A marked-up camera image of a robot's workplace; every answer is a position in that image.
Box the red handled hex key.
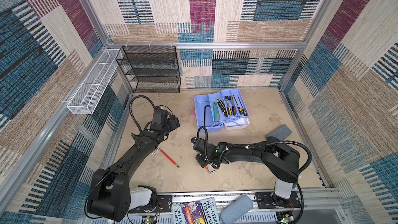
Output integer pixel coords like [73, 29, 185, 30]
[152, 148, 180, 169]

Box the teal utility knife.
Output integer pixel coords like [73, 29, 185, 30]
[212, 101, 220, 122]

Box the yellow handled ratchet wrench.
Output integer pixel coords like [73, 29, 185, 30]
[225, 96, 233, 116]

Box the blue white plastic toolbox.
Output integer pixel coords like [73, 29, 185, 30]
[194, 89, 250, 132]

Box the long black screwdriver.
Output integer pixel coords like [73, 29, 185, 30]
[232, 94, 245, 115]

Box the small yellow black screwdriver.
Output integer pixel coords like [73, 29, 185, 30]
[238, 96, 248, 116]

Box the orange handled hex key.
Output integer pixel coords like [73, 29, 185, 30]
[205, 166, 216, 174]

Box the yellow black utility knife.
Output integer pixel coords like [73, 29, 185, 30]
[217, 98, 228, 117]

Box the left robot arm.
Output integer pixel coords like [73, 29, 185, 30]
[85, 106, 180, 222]

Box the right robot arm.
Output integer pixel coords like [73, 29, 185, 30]
[191, 137, 312, 208]

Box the colourful children's book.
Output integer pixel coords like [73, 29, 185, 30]
[172, 198, 221, 224]

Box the black mesh shelf rack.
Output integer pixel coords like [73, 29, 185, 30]
[116, 46, 181, 93]

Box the grey foam roller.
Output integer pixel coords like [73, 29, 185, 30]
[220, 196, 253, 224]

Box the grey sponge block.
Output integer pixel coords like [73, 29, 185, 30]
[266, 125, 292, 141]

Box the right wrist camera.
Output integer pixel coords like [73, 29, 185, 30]
[191, 137, 208, 156]

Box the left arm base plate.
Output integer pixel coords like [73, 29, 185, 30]
[128, 195, 173, 214]

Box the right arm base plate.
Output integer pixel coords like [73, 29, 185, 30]
[255, 191, 302, 209]

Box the white wire mesh basket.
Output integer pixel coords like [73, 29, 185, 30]
[67, 49, 119, 115]

